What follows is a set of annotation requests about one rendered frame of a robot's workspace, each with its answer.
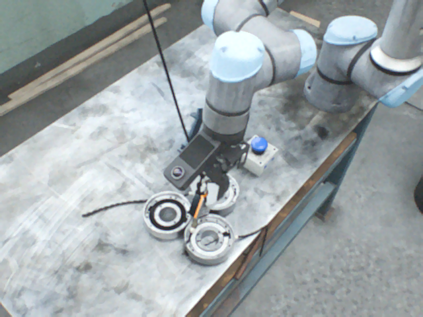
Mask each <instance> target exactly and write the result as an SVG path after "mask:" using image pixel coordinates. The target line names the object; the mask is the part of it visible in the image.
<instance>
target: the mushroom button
mask: <svg viewBox="0 0 423 317"><path fill-rule="evenodd" d="M250 145H251V147H252V148H253V149H254V150H255V151H264V150H266V149H267V147H268V142H267V141H266V140H265V139H264V138H262V137H256V138H254V139H253V140H252V141H251V144H250Z"/></svg>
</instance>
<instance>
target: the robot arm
mask: <svg viewBox="0 0 423 317"><path fill-rule="evenodd" d="M282 1H284V0H205V1H204V4H203V7H202V18H203V20H204V22H205V24H206V25H207V26H208V27H209V28H210V29H211V30H212V31H213V33H214V34H215V35H216V36H217V37H218V38H217V40H216V41H215V45H214V48H213V51H212V55H211V59H210V73H209V78H208V86H207V91H206V100H205V105H204V113H203V124H202V127H203V129H202V130H200V131H199V132H198V134H197V135H196V136H195V138H193V140H191V142H189V144H188V145H187V146H186V147H185V148H184V149H183V150H181V152H180V154H179V155H178V156H177V157H176V158H175V159H174V160H173V161H172V162H171V163H170V164H169V165H168V166H167V167H166V169H165V170H164V172H163V174H164V177H165V178H166V179H167V180H168V181H169V182H170V183H171V184H172V185H173V186H174V187H175V188H176V189H178V191H181V192H184V191H186V189H187V188H188V187H189V186H190V187H191V188H192V193H193V195H194V194H195V193H198V192H200V187H202V181H203V180H204V179H205V178H206V177H208V178H209V179H210V180H211V181H210V182H208V196H207V201H206V205H207V206H208V209H211V208H212V207H214V206H215V205H216V204H217V203H218V202H219V200H221V199H222V197H223V196H224V195H225V194H226V193H227V191H228V190H229V188H230V187H231V185H232V180H229V176H228V175H227V174H228V172H229V171H230V170H231V169H232V168H233V167H235V166H236V163H237V161H238V160H239V162H238V165H237V169H240V167H242V166H243V165H244V164H245V163H246V161H247V157H248V153H249V149H250V144H249V143H247V142H246V141H245V140H244V138H245V132H246V129H247V125H248V122H249V117H250V116H249V111H250V106H251V103H252V99H253V95H254V93H255V92H256V91H259V90H262V89H265V88H268V87H271V86H273V85H276V84H279V83H282V82H284V81H287V80H292V79H296V77H297V76H298V75H300V74H302V73H305V72H307V71H308V70H310V68H312V67H313V66H314V64H315V62H316V58H317V48H316V45H315V41H314V39H313V37H311V36H310V35H309V34H308V33H307V32H306V31H304V30H288V31H286V32H284V31H283V30H282V29H281V28H279V27H278V26H276V25H275V24H273V22H271V21H270V20H268V19H267V16H268V15H269V14H270V13H271V12H272V11H273V10H274V9H276V8H277V7H278V5H279V4H280V3H281V2H282ZM376 35H377V27H376V24H375V23H374V22H372V21H371V20H369V19H367V18H363V17H355V16H348V17H340V18H337V19H335V20H334V21H332V22H331V23H330V24H329V26H328V28H327V32H326V34H325V35H324V41H323V46H322V49H321V53H320V56H319V61H318V64H317V67H316V68H315V70H314V71H313V72H312V73H311V74H310V75H309V76H308V79H307V80H306V83H305V87H304V95H305V97H306V99H307V101H308V102H309V103H310V104H311V105H313V106H315V107H316V108H318V109H320V110H323V111H326V112H345V111H347V110H350V109H351V108H353V107H354V106H355V104H356V102H357V100H358V97H359V87H360V88H361V89H363V90H364V91H366V92H367V93H369V94H370V95H372V97H374V99H376V100H377V102H380V103H382V104H383V105H384V106H386V107H388V108H395V107H397V106H399V105H401V104H403V103H404V102H406V101H407V100H408V99H409V98H410V97H411V96H412V95H413V94H414V93H415V92H416V91H417V90H418V89H419V88H420V87H421V86H422V85H423V68H422V64H423V49H422V46H423V0H394V1H393V5H392V7H391V12H390V14H389V18H388V20H387V24H386V27H385V31H384V33H383V35H382V37H381V38H377V37H376ZM240 144H242V145H244V144H245V147H244V148H242V147H241V146H240ZM245 153H246V155H245V159H244V161H243V162H241V161H242V157H243V155H244V154H245Z"/></svg>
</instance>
